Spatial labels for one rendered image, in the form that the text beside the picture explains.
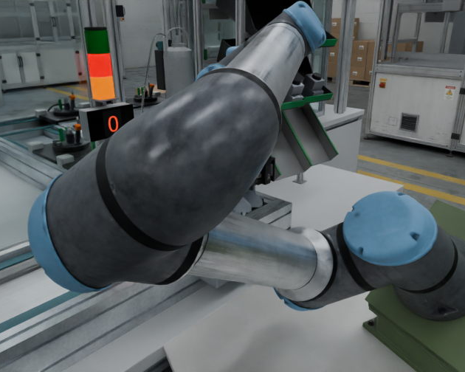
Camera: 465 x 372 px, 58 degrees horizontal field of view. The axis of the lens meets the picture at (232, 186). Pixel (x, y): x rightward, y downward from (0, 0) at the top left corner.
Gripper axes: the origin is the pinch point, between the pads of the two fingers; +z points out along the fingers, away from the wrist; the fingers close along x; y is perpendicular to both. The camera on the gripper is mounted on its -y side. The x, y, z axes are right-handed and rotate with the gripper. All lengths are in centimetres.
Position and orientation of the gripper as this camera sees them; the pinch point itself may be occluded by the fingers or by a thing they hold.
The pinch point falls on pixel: (238, 213)
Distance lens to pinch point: 93.7
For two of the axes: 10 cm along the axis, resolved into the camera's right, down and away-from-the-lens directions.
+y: 7.3, 2.5, -6.4
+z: 0.1, 9.3, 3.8
